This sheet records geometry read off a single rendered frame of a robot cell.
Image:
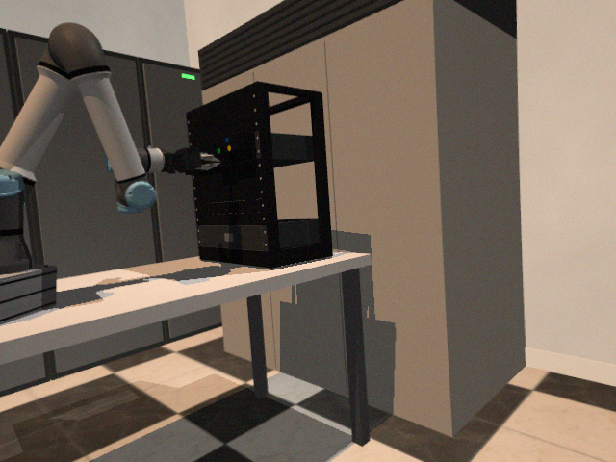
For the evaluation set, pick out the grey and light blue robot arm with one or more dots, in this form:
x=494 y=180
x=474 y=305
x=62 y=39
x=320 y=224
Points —
x=79 y=50

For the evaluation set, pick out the black open-frame server rack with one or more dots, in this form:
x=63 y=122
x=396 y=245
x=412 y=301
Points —
x=239 y=122

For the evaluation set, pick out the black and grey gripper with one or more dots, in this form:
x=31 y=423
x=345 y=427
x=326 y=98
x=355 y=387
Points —
x=191 y=158

